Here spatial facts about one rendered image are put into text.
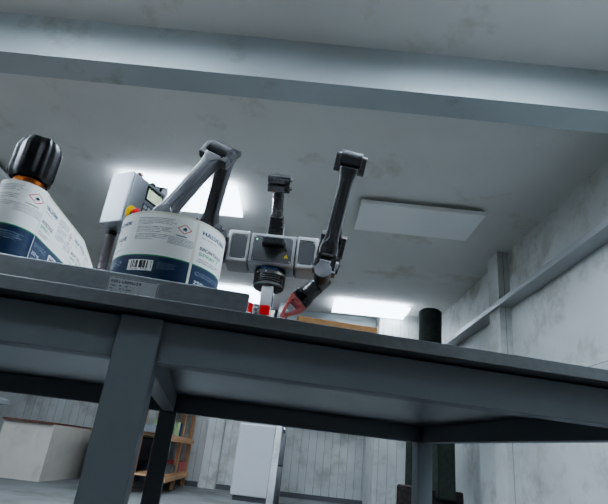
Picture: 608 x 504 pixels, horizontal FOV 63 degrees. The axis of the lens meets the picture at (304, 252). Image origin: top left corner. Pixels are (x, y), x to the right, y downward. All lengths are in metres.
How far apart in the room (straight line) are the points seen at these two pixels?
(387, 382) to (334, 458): 8.73
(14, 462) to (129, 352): 7.30
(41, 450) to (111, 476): 7.15
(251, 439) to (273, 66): 5.78
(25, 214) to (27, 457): 7.01
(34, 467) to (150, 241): 7.09
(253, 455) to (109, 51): 5.90
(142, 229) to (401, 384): 0.51
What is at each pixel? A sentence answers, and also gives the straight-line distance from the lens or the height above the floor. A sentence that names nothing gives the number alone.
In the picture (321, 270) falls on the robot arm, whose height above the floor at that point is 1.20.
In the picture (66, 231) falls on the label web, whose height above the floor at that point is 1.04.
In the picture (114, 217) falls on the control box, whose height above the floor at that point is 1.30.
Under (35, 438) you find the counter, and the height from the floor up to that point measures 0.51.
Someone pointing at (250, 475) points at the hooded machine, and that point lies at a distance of 7.81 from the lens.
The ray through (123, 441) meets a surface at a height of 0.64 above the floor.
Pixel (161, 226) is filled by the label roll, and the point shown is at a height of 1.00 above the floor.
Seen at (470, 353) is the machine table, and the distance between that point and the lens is 0.82.
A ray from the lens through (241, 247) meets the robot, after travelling 2.13.
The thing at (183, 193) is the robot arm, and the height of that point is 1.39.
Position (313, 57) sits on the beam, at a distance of 3.31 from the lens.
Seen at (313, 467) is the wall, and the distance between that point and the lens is 9.49.
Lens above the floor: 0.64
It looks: 22 degrees up
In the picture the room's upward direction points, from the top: 7 degrees clockwise
